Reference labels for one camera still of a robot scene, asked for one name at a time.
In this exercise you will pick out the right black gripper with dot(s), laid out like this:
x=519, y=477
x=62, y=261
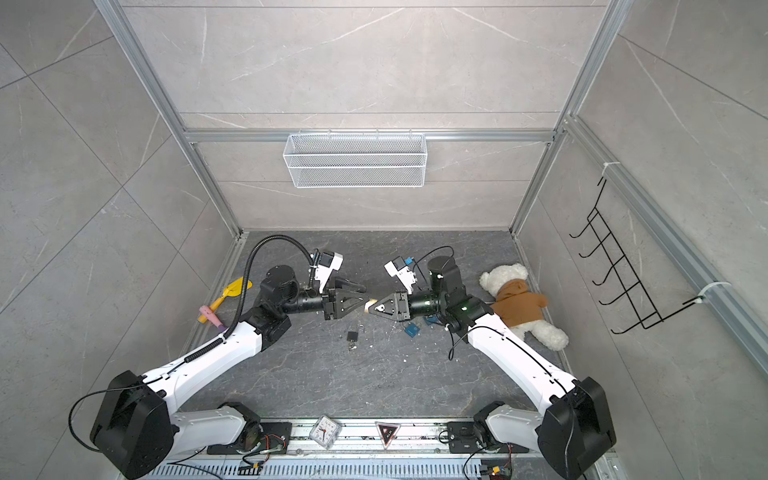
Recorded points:
x=402, y=307

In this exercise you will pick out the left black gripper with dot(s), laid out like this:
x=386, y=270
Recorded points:
x=336, y=294

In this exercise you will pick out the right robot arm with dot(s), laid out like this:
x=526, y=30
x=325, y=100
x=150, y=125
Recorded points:
x=571, y=424

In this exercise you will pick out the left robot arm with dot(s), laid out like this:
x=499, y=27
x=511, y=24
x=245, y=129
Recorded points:
x=140, y=424

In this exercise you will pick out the yellow toy shovel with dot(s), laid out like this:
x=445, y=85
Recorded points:
x=234, y=289

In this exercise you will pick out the red triangle warning sign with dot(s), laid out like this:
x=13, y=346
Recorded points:
x=387, y=432

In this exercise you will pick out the white teddy bear brown hoodie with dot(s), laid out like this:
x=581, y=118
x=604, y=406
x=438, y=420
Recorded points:
x=520, y=309

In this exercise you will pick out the small white clock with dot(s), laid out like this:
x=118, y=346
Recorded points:
x=325, y=432

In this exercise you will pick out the pink purple toy shovel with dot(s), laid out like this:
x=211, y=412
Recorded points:
x=207, y=315

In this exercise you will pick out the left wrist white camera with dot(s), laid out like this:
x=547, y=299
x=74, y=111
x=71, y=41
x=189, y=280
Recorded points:
x=324, y=265

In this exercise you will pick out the wrist white camera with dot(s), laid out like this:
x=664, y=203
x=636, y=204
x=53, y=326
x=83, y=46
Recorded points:
x=399, y=268
x=324, y=265

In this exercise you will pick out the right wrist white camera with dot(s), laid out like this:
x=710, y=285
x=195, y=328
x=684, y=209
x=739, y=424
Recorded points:
x=399, y=268

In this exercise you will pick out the white wire mesh basket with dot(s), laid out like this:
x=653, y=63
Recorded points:
x=356, y=160

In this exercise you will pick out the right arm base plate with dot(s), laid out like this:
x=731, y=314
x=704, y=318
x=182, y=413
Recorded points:
x=468, y=437

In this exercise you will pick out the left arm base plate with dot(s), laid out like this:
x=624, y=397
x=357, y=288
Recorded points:
x=269, y=437

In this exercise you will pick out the black wire hook rack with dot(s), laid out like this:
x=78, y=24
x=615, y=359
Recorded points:
x=620, y=268

